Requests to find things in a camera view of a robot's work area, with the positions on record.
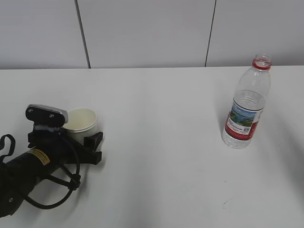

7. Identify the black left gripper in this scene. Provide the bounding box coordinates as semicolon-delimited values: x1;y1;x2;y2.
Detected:
28;132;104;165

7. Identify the white paper cup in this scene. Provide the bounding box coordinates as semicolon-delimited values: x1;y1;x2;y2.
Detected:
63;108;98;144

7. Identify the clear plastic water bottle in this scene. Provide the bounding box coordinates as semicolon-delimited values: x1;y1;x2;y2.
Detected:
222;54;272;149

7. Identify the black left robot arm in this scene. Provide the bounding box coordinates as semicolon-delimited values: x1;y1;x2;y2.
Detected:
0;130;103;217

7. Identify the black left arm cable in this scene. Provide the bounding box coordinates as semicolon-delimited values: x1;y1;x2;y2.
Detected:
22;132;81;210

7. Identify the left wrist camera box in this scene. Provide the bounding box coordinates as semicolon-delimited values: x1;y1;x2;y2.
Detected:
25;104;68;130

